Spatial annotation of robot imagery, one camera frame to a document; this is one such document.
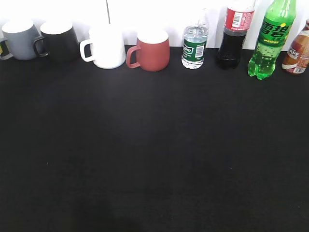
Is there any white ceramic mug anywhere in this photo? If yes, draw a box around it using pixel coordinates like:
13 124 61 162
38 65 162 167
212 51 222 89
79 24 126 69

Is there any green sprite bottle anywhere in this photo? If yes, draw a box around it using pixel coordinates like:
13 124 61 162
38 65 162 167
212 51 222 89
248 0 296 80

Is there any red ceramic mug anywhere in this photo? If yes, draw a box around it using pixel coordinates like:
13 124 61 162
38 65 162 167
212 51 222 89
126 29 170 72

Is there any clear water bottle green label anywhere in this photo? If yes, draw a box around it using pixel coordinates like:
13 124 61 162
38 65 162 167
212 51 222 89
182 8 209 70

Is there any black ceramic mug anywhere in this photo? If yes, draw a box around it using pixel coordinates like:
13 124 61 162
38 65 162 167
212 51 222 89
32 21 80 63

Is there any cola bottle red label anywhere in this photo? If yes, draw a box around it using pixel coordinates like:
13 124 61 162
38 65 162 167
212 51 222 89
217 0 255 69

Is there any grey ceramic mug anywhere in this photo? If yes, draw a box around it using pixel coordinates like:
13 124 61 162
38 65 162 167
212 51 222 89
0 19 40 60

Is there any brown coffee drink bottle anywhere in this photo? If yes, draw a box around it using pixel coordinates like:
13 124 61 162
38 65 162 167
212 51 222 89
281 19 309 74

